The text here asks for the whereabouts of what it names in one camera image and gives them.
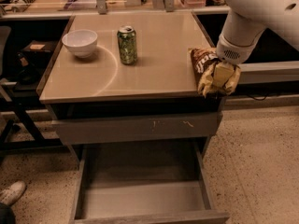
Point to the grey drawer cabinet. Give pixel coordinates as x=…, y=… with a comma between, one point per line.
x=160, y=82

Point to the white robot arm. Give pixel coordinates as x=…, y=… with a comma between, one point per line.
x=244, y=25

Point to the open grey middle drawer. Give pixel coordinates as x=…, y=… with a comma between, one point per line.
x=155, y=182

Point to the white bowl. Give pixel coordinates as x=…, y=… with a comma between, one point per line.
x=81, y=43

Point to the closed grey top drawer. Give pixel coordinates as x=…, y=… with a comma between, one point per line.
x=136, y=128

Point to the white shoe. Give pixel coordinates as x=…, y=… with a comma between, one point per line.
x=12, y=193

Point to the black office chair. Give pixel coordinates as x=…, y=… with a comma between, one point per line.
x=4, y=86

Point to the green soda can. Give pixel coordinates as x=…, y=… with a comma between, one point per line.
x=127, y=44

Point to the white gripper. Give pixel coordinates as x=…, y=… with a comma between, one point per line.
x=231, y=52

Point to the brown sea salt chip bag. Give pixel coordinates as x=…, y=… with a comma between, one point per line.
x=203, y=64

